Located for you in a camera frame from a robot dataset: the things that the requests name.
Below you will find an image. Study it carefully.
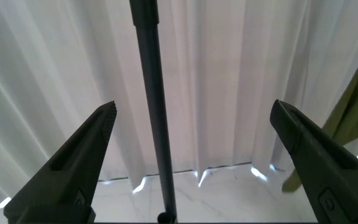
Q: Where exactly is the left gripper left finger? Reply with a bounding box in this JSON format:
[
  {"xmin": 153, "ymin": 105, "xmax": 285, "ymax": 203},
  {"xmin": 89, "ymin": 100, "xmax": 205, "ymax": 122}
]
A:
[{"xmin": 3, "ymin": 100, "xmax": 117, "ymax": 223}]

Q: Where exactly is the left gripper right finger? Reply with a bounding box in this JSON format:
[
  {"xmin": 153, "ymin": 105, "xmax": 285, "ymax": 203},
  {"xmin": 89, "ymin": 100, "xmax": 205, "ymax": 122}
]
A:
[{"xmin": 269, "ymin": 99, "xmax": 358, "ymax": 223}]

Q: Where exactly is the green printed shirt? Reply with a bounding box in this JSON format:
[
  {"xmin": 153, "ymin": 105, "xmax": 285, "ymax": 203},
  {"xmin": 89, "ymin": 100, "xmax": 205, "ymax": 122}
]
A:
[{"xmin": 281, "ymin": 46, "xmax": 358, "ymax": 193}]

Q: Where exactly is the black clothes rack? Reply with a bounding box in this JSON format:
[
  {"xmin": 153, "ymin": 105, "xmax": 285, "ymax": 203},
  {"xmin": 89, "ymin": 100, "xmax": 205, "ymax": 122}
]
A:
[{"xmin": 129, "ymin": 0, "xmax": 178, "ymax": 223}]

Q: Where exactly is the white curtain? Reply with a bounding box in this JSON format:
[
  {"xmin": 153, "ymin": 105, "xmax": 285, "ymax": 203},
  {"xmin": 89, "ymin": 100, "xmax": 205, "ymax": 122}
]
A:
[{"xmin": 0, "ymin": 0, "xmax": 358, "ymax": 215}]

